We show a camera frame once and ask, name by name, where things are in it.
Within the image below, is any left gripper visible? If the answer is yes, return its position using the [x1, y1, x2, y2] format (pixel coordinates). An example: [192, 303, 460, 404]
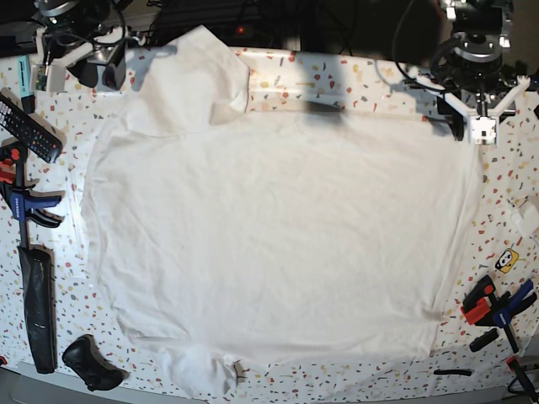
[435, 62, 531, 141]

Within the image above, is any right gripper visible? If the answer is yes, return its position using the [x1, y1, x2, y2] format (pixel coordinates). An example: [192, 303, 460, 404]
[35, 29, 146, 91]

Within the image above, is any white T-shirt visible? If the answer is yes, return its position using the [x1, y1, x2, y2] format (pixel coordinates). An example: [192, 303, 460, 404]
[82, 27, 481, 397]

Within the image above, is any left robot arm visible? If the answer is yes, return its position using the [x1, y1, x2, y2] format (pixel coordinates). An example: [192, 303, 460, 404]
[430, 1, 538, 145]

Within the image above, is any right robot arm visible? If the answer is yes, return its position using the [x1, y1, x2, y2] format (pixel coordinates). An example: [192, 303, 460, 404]
[30, 1, 146, 93]

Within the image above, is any black TV remote control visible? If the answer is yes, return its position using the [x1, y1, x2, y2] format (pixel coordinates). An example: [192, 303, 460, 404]
[1, 94, 62, 163]

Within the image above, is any black power strip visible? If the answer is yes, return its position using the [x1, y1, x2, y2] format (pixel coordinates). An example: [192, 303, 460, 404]
[151, 24, 258, 43]

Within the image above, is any left blue bar clamp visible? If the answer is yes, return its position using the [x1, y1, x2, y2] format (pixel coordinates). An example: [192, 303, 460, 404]
[1, 141, 63, 249]

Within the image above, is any blue bar clamp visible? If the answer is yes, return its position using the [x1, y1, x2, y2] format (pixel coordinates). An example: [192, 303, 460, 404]
[461, 275, 538, 403]
[1, 141, 63, 249]

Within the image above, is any yellow cartoon face sticker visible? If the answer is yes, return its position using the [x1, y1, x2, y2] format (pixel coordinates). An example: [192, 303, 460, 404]
[494, 248, 519, 274]

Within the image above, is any right blue bar clamp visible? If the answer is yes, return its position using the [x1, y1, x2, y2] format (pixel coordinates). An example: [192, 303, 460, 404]
[461, 275, 538, 403]

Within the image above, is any small black block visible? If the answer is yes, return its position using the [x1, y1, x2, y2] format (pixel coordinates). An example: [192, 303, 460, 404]
[469, 329, 499, 353]

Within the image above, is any long black sleeve pouch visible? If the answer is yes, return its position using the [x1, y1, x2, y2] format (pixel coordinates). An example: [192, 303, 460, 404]
[18, 247, 56, 375]

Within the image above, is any black game controller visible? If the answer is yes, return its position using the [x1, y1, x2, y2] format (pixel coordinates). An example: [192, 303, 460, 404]
[61, 334, 125, 391]

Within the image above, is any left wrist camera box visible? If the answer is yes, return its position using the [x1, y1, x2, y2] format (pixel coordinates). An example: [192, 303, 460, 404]
[467, 116, 499, 146]

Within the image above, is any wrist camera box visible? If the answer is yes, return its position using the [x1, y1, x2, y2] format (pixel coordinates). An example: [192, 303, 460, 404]
[29, 65, 67, 93]
[467, 116, 499, 146]

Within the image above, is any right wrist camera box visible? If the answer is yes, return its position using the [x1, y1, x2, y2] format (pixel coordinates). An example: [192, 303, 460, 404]
[29, 65, 67, 93]

